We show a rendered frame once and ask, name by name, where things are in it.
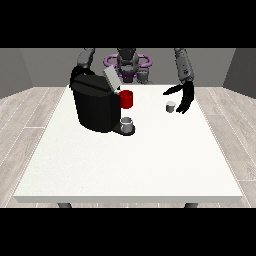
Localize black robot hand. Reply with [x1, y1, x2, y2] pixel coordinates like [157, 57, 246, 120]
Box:
[69, 65, 97, 87]
[162, 80, 195, 115]

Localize small grey cup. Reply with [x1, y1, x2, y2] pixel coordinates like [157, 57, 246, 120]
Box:
[120, 116, 135, 134]

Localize black coffee machine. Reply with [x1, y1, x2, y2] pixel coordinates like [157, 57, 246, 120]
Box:
[71, 73, 136, 137]

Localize pale grey machine lid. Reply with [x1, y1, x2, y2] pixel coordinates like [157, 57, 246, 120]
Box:
[102, 65, 122, 91]

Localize red pod holder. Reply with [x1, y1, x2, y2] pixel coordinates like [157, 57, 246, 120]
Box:
[119, 89, 134, 110]

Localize small grey coffee pod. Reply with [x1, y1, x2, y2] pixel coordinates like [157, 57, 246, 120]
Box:
[165, 100, 177, 113]

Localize grey robot trunk purple rings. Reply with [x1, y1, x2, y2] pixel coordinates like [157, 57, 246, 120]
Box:
[103, 48, 155, 86]

